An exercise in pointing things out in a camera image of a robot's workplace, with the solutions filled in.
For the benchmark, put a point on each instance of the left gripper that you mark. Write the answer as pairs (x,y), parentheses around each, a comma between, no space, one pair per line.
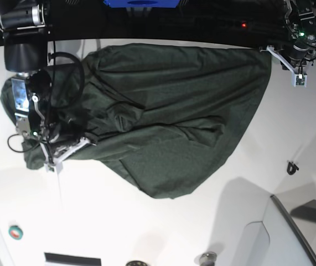
(296,52)

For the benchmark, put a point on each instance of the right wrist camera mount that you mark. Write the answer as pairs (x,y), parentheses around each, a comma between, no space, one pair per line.
(58,152)

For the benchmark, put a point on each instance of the small black clip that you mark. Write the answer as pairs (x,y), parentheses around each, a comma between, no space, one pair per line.
(292,168)

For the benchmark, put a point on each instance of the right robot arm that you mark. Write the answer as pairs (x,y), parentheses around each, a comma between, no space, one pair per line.
(26,28)

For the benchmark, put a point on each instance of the round metal knob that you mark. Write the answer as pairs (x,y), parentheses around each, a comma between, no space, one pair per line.
(207,259)

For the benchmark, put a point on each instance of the blue box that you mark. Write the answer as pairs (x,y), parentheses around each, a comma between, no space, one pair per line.
(142,3)

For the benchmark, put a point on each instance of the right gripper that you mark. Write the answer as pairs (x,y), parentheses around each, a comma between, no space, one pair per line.
(62,132)

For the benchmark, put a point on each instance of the dark green t-shirt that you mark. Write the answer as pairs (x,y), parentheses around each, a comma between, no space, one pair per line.
(164,118)

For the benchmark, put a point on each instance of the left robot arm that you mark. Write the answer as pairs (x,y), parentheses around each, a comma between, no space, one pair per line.
(300,23)

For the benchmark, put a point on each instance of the black round dial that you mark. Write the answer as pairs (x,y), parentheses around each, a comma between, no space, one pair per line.
(136,263)

